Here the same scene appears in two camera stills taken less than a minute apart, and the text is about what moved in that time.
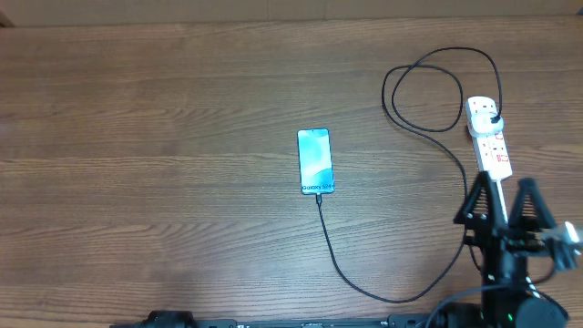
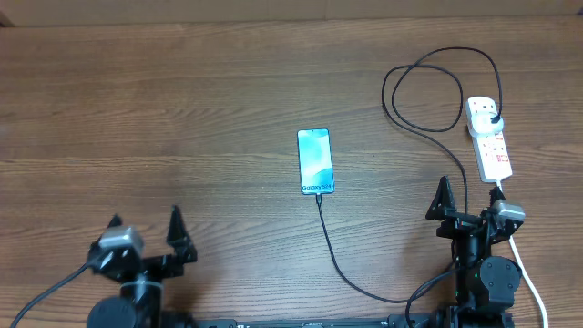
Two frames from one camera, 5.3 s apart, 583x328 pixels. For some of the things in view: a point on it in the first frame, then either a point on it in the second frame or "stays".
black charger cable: (414, 128) stays
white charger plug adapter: (482, 124) stays
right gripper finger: (530, 209) → (496, 194)
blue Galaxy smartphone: (315, 162) stays
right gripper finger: (482, 208) → (444, 200)
